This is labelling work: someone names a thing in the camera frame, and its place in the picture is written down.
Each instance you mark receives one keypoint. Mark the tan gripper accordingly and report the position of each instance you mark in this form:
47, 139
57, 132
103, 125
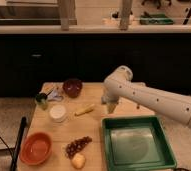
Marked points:
111, 107

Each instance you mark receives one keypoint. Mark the yellow banana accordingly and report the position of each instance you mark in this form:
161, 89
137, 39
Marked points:
84, 110

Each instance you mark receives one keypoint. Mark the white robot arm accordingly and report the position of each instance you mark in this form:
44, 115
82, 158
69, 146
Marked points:
118, 84

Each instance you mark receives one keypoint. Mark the dark maroon bowl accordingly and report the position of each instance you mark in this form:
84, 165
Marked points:
72, 87

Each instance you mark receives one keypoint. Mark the orange red bowl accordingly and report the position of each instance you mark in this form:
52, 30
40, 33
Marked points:
36, 149

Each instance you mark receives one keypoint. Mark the green plastic tray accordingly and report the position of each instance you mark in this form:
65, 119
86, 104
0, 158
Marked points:
136, 144

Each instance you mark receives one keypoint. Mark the white round container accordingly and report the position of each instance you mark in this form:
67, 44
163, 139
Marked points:
58, 113

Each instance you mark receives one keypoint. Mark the bunch of red grapes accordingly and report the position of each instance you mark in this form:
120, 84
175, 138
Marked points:
77, 146

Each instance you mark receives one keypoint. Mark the grey crumpled cloth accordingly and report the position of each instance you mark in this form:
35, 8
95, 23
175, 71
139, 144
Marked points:
54, 95

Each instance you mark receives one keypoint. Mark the yellow lemon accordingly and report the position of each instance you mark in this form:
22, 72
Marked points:
78, 161

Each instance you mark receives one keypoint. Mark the green cup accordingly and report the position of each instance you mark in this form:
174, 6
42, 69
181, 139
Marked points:
41, 100

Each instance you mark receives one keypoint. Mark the black bar at table edge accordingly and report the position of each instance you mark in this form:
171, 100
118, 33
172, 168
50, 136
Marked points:
16, 151

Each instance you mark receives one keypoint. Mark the green object in background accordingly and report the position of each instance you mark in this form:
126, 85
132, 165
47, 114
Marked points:
155, 19

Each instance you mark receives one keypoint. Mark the wooden post right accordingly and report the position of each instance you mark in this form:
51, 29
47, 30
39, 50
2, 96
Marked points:
124, 14

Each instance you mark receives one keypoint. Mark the wooden post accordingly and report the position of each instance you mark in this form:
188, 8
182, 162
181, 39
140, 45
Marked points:
66, 10
124, 14

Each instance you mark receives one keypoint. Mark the wooden post left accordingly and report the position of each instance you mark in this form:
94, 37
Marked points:
66, 10

